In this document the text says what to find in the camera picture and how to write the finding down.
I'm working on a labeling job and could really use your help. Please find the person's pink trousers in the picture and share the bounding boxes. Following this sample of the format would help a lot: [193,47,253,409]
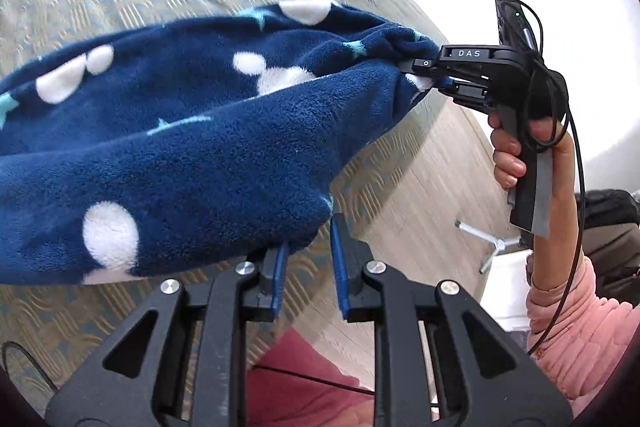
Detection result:
[246,327,377,427]

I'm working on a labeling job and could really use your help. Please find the person's right hand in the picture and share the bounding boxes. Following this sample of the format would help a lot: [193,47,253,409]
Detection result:
[487,112,576,190]

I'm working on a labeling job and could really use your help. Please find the dark bag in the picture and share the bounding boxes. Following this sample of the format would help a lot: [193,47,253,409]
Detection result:
[582,189,640,293]

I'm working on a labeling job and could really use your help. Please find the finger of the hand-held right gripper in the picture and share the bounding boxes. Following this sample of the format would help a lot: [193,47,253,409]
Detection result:
[437,79,491,108]
[399,56,451,80]

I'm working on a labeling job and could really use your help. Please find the blue fleece pants white dots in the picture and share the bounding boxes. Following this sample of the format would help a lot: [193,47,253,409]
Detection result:
[0,0,443,286]

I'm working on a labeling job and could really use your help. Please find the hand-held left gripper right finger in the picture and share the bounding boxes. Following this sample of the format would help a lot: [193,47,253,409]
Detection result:
[330,214,574,427]

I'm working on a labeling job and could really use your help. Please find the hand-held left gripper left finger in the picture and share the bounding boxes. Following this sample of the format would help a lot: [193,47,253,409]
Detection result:
[45,243,291,427]

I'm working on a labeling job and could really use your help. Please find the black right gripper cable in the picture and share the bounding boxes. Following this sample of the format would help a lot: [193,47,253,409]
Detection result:
[502,0,587,358]

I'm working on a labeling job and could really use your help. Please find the person's right forearm pink sleeve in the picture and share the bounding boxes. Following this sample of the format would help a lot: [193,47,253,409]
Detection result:
[525,132,640,418]

